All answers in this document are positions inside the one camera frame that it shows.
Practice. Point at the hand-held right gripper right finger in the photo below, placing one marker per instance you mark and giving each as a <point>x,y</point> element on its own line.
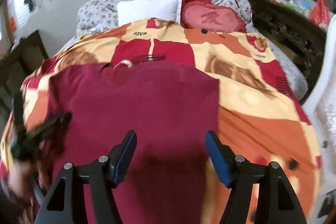
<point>218,158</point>

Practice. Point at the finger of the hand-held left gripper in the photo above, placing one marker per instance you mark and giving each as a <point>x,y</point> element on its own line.
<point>52,124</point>

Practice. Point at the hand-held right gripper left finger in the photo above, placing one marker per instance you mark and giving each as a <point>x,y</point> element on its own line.
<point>123,161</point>

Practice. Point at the dark red shirt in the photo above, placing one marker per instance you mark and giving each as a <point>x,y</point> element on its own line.
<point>157,108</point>

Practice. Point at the person's left hand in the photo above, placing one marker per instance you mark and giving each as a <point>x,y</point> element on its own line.
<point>19,179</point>

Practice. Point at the grey tube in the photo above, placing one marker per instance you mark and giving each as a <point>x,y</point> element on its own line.
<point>38,192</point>

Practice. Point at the orange red patterned blanket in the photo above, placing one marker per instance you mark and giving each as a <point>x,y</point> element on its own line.
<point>262,121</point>

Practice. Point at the dark wooden side table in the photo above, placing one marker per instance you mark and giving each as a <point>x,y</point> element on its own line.
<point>23,56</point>

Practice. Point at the white ornate chair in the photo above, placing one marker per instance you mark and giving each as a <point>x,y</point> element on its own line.
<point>325,98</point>

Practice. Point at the red heart cushion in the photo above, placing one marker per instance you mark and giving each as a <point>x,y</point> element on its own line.
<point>212,16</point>

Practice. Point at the dark carved wooden cabinet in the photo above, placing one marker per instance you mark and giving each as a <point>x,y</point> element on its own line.
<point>283,29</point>

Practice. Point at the white pillow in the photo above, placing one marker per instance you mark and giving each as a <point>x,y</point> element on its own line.
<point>149,8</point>

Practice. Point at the red plastic bag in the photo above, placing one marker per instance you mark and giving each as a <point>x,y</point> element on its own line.
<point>320,11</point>

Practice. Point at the red wall sticker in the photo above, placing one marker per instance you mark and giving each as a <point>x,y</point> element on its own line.
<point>13,24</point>

